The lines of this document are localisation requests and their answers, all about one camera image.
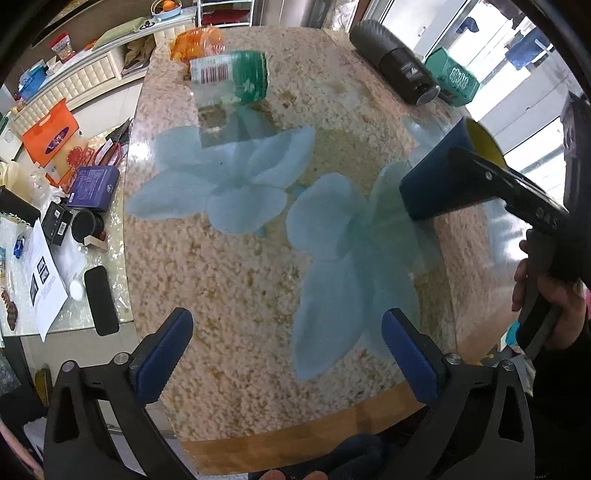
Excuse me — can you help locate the orange plastic bottle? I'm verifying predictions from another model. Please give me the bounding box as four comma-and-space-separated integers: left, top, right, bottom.
169, 26, 226, 64

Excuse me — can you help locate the red paper-cut decoration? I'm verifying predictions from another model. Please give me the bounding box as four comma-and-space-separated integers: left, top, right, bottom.
59, 145, 100, 195

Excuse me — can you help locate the yellow woven basket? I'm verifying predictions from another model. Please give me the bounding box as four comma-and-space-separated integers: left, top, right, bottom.
34, 364, 54, 408

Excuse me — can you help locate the dark blue cup yellow inside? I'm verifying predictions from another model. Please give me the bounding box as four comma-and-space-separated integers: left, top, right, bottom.
399, 116, 508, 221

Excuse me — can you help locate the small black box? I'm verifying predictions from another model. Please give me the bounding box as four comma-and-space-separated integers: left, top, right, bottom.
41, 203, 75, 246

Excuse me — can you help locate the person's left hand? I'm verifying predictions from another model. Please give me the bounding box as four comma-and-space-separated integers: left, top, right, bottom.
260, 469, 327, 480

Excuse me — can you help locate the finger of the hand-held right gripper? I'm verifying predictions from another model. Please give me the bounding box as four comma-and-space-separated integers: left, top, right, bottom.
447, 145, 571, 230

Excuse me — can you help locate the black glasses case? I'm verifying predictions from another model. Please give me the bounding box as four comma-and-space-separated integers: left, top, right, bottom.
83, 266, 121, 337

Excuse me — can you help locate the green patterned box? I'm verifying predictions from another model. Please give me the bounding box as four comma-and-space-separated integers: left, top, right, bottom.
424, 46, 480, 107

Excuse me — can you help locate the blue hanging garment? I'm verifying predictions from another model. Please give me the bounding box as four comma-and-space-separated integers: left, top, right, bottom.
505, 31, 553, 71

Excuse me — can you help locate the white paper sheet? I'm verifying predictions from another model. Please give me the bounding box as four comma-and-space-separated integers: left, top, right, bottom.
25, 219, 71, 343

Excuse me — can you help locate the green label clear plastic jar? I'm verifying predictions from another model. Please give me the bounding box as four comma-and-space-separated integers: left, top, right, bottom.
189, 50, 270, 107

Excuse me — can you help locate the person's right forearm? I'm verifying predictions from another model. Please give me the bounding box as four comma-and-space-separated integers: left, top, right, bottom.
526, 344, 591, 467

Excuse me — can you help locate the black cylindrical speaker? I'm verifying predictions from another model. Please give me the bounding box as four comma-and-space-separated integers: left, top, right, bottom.
349, 20, 442, 106

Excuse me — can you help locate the white sideboard cabinet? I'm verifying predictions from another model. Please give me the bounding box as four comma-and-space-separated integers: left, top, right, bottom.
9, 9, 199, 134

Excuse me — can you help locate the orange tote bag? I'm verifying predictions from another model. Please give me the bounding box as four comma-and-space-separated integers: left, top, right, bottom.
21, 99, 81, 168

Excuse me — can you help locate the bowl of oranges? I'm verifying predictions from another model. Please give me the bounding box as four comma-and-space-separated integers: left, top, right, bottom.
150, 0, 184, 20

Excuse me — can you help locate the black round container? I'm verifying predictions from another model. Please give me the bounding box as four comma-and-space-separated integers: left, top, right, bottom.
71, 210, 105, 243

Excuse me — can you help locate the person's right hand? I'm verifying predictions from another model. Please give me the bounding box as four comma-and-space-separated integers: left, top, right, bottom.
512, 239, 591, 352

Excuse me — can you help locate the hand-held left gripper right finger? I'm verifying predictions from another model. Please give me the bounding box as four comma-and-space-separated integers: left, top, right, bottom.
381, 308, 548, 480

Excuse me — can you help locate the purple box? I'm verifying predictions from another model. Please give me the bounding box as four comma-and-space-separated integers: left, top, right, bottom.
66, 165, 121, 212

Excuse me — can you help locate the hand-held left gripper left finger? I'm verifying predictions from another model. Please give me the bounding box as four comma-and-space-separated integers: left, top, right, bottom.
44, 307, 195, 480

